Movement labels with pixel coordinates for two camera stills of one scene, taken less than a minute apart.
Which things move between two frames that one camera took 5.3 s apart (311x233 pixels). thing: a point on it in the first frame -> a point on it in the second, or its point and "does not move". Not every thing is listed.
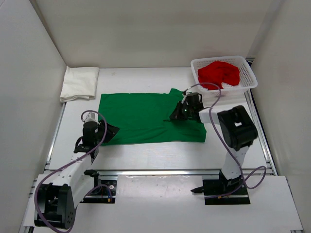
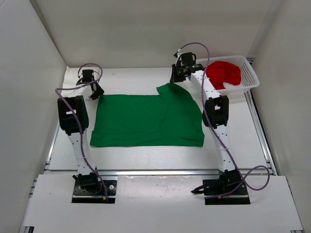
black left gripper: x=111 y=132 -> x=100 y=91
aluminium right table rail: x=266 y=150 does not move
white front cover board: x=163 y=204 does not move
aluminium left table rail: x=48 y=160 does not move
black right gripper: x=177 y=115 -> x=175 y=79
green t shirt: x=145 y=118 does not move
